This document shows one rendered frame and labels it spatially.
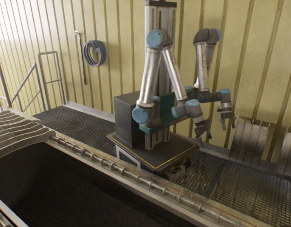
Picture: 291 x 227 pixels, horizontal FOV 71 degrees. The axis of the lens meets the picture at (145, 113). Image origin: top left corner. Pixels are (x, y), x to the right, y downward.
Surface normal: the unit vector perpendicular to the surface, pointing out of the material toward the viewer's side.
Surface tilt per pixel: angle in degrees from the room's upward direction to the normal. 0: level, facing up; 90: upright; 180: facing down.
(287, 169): 89
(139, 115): 95
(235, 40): 90
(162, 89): 90
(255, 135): 69
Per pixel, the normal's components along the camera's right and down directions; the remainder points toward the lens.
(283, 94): -0.56, 0.33
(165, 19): 0.65, 0.30
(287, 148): -0.53, 0.03
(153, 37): -0.40, 0.25
